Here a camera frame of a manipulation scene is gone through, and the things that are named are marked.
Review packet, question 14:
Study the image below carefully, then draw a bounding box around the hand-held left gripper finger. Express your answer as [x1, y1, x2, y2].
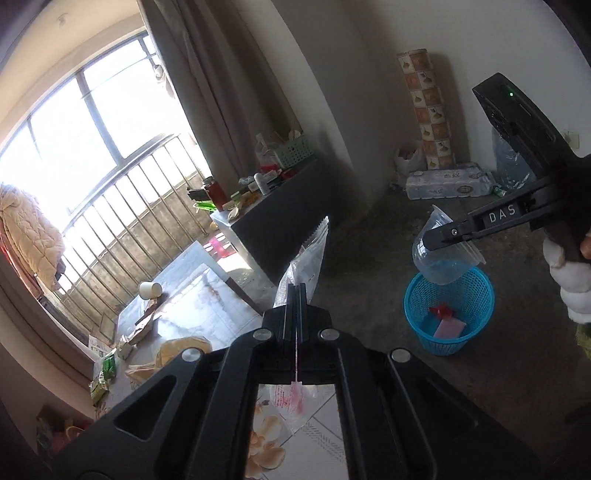
[51, 284, 295, 480]
[295, 284, 546, 480]

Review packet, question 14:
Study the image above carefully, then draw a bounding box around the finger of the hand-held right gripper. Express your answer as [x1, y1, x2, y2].
[422, 184, 546, 252]

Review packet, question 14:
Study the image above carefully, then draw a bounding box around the clear plastic bag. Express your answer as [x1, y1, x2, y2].
[256, 216, 331, 437]

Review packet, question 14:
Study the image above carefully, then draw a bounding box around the clear plastic cup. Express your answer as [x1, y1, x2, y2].
[412, 205, 486, 285]

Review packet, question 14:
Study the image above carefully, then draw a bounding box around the blue plastic basket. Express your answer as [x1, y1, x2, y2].
[404, 267, 495, 356]

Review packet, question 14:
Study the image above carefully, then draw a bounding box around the water jug in plastic wrap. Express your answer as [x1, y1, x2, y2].
[492, 128, 536, 191]

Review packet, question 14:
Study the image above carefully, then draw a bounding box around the toilet paper pack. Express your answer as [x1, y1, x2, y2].
[405, 162, 494, 200]

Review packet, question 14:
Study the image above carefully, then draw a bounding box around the grey cabinet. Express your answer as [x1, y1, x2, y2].
[210, 156, 352, 297]

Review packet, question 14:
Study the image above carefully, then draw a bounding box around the pink stool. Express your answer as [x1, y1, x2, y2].
[205, 235, 236, 260]

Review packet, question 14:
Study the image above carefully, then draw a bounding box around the white plastic bag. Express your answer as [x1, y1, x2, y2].
[393, 147, 424, 179]

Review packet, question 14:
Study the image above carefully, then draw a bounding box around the patterned roll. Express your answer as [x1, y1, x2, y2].
[397, 48, 457, 169]

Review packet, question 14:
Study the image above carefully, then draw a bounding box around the pink paper piece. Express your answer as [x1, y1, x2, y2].
[433, 318, 467, 340]

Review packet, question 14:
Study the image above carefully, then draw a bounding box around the yellowish plastic bag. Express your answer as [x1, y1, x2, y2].
[126, 335, 212, 385]

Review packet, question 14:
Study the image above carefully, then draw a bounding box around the red bottle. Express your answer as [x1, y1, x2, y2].
[203, 176, 230, 211]

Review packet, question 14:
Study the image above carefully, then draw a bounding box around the cardboard piece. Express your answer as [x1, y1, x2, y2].
[131, 298, 160, 345]

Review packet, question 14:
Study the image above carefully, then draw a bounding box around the green storage basket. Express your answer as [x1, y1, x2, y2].
[274, 133, 318, 169]

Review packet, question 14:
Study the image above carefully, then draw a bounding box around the metal railing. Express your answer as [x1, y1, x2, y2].
[41, 133, 219, 297]

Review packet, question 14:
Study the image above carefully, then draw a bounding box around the beige curtain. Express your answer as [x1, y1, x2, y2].
[137, 0, 334, 223]

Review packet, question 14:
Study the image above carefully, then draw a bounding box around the beige quilted jacket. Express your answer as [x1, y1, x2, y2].
[0, 183, 66, 292]

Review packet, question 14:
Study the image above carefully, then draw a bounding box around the window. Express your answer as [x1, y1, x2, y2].
[0, 27, 209, 234]

